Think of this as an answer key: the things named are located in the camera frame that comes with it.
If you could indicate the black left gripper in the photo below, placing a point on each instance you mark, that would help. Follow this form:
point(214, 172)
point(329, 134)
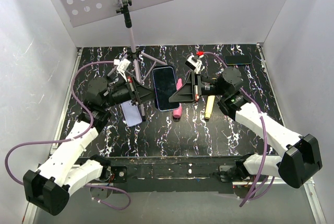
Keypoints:
point(137, 92)

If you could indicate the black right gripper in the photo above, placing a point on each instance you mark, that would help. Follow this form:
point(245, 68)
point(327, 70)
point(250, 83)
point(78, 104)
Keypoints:
point(190, 91)

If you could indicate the lilac phone case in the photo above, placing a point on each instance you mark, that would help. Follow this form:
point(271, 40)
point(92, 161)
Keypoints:
point(131, 114)

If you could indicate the teal smartphone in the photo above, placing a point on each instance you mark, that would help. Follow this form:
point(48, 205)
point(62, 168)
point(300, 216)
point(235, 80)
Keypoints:
point(237, 60)

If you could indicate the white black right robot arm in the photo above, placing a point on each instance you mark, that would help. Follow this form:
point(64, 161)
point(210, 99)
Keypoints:
point(297, 157)

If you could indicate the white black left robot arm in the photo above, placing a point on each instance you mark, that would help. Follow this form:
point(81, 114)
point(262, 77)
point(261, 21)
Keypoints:
point(52, 184)

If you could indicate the pink marker pen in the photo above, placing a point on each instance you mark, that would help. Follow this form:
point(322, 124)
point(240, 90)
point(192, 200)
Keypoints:
point(177, 113)

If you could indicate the yellow marker pen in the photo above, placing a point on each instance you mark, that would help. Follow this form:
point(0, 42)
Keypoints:
point(209, 107)

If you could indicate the lilac tripod stand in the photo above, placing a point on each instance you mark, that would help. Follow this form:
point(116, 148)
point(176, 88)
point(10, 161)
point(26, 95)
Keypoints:
point(133, 69)

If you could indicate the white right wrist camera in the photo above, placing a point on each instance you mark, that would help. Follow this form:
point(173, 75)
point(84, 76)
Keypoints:
point(194, 62)

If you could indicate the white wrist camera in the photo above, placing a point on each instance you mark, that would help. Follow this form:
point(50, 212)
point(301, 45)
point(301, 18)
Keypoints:
point(194, 62)
point(121, 66)

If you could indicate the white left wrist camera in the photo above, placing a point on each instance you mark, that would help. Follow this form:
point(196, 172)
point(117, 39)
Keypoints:
point(121, 66)

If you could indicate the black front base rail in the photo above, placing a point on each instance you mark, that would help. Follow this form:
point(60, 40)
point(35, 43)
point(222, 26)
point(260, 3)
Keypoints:
point(171, 174)

